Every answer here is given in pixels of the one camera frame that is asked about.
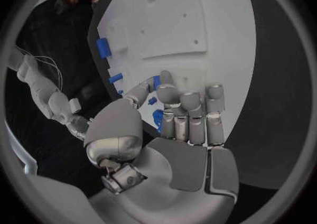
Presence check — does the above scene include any white task board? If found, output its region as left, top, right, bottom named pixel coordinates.
left=95, top=0, right=257, bottom=145

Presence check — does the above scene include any large blue block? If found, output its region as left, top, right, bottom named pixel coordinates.
left=95, top=38, right=113, bottom=59

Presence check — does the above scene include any blue cylinder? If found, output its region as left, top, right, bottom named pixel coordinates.
left=107, top=72, right=124, bottom=85

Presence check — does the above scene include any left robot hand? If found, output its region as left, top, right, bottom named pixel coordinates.
left=83, top=70, right=240, bottom=224

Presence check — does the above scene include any blue gear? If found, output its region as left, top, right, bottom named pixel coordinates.
left=152, top=109, right=165, bottom=134

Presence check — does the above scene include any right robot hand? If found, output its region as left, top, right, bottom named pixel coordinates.
left=66, top=114, right=94, bottom=143

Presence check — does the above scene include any white cable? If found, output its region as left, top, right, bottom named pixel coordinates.
left=33, top=55, right=63, bottom=90

